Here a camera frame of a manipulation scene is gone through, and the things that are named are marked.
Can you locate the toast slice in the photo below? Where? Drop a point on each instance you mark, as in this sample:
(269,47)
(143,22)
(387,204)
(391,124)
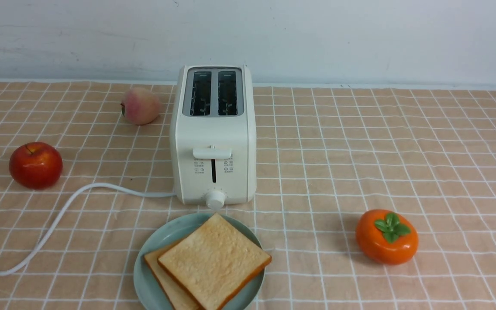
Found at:
(177,296)
(214,262)

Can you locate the white two-slot toaster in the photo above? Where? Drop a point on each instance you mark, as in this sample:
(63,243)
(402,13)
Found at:
(213,136)

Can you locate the pink peach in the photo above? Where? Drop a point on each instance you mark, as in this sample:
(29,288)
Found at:
(140,106)

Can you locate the orange persimmon with green leaf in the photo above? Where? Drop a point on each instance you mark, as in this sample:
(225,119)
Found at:
(386,237)

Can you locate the light blue round plate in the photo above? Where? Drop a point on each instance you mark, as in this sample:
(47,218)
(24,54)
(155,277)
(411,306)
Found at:
(149,292)

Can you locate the checkered peach tablecloth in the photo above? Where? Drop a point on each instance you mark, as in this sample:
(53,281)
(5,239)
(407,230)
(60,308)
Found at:
(325,156)

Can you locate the red apple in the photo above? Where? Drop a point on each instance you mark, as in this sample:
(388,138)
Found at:
(36,165)

